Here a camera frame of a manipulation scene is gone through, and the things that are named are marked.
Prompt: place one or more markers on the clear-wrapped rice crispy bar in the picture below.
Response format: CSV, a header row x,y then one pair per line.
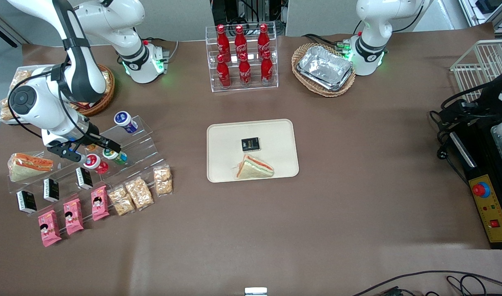
x,y
139,193
121,200
163,180

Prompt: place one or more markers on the pink snack packet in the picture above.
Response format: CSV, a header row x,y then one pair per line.
x,y
49,228
73,216
99,203

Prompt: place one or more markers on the black sealing machine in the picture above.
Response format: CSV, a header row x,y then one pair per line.
x,y
481,160

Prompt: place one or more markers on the bagged rice crispy snack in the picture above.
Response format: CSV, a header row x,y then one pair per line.
x,y
21,77
107,81
6,110

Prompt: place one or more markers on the black equipment rack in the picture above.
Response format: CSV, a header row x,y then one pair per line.
x,y
246,10

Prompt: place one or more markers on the red cola bottle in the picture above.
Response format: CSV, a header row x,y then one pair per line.
x,y
263,39
223,41
245,73
240,41
223,74
267,70

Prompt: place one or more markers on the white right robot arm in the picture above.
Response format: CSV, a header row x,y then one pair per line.
x,y
82,70

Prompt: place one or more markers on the clear acrylic stepped shelf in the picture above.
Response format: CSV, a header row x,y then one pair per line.
x,y
144,144

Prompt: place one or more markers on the orange gum bottle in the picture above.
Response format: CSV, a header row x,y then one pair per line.
x,y
92,147

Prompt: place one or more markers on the clear acrylic bottle rack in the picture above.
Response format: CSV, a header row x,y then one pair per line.
x,y
271,61

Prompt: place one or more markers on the red strawberry gum bottle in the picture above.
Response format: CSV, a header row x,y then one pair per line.
x,y
93,163

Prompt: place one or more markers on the yellow control panel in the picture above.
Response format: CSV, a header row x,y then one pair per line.
x,y
495,209

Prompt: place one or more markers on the blue gum bottle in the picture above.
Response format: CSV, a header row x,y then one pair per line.
x,y
124,120

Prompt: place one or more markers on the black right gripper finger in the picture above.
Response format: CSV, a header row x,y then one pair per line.
x,y
111,146
76,157

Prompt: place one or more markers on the aluminium frame workbench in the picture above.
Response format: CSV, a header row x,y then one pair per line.
x,y
489,10

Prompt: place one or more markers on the wrapped triangle sandwich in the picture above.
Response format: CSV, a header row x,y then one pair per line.
x,y
253,169
28,166

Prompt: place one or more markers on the green gum bottle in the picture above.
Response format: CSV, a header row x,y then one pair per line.
x,y
118,158

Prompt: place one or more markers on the black tissue pack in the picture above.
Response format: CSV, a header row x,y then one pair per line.
x,y
51,190
250,144
26,201
84,178

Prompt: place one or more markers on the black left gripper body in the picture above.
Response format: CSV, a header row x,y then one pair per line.
x,y
472,109

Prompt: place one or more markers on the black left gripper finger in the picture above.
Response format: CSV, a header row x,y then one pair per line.
x,y
470,117
446,115

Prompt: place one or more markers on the beige serving tray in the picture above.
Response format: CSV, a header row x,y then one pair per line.
x,y
230,144

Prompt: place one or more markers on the light wicker basket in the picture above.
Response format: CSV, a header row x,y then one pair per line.
x,y
302,80

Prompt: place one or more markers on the red emergency stop button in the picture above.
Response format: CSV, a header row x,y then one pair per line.
x,y
479,190

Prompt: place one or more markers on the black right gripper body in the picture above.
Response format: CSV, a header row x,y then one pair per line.
x,y
93,137

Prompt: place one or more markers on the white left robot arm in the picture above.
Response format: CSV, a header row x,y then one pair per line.
x,y
372,16

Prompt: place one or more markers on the aluminium foil tray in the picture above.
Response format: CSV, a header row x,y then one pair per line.
x,y
325,68

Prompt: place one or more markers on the brown wicker basket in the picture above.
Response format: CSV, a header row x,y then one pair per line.
x,y
105,102

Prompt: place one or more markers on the white rectangular tray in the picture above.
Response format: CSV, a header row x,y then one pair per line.
x,y
28,68

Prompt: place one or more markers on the silver metal bar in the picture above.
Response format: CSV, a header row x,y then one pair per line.
x,y
463,150

